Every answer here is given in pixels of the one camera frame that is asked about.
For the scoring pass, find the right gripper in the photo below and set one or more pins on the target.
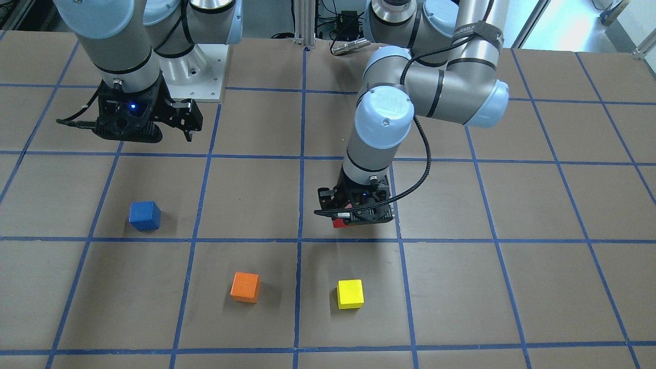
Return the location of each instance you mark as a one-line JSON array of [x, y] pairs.
[[165, 104]]

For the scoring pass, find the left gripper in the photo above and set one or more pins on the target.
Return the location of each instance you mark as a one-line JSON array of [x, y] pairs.
[[326, 197]]

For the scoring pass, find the red block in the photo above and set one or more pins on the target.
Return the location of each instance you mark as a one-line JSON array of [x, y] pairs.
[[340, 222]]

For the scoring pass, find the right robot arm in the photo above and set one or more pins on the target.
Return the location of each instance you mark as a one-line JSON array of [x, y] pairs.
[[140, 49]]

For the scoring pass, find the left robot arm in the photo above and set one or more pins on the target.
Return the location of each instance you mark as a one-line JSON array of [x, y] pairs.
[[439, 60]]

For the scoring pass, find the yellow block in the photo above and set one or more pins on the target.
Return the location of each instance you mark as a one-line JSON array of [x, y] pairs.
[[350, 294]]

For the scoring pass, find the blue block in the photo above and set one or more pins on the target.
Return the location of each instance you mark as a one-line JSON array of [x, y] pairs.
[[144, 216]]

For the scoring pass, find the orange block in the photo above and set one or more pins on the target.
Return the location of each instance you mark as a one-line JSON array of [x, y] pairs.
[[245, 287]]

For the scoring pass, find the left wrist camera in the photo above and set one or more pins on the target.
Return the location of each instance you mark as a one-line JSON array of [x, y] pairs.
[[363, 218]]

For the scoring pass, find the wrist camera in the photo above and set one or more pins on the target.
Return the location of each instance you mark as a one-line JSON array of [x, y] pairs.
[[117, 120], [363, 218]]

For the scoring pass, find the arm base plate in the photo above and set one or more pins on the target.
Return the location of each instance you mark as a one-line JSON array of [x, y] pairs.
[[199, 75]]

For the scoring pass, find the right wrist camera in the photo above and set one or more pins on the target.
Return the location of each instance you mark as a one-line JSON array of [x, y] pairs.
[[117, 120]]

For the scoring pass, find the aluminium frame post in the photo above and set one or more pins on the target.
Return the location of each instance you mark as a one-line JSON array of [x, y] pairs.
[[305, 23]]

